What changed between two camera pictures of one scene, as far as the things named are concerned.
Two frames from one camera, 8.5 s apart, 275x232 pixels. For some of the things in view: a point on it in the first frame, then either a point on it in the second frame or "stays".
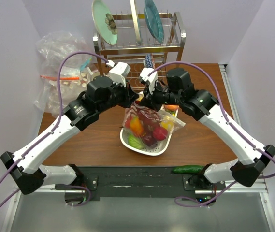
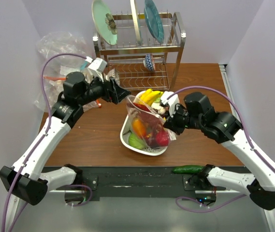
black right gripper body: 160,96 -> 180,120
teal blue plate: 153,21 stays
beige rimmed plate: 136,21 stays
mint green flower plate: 105,21 stays
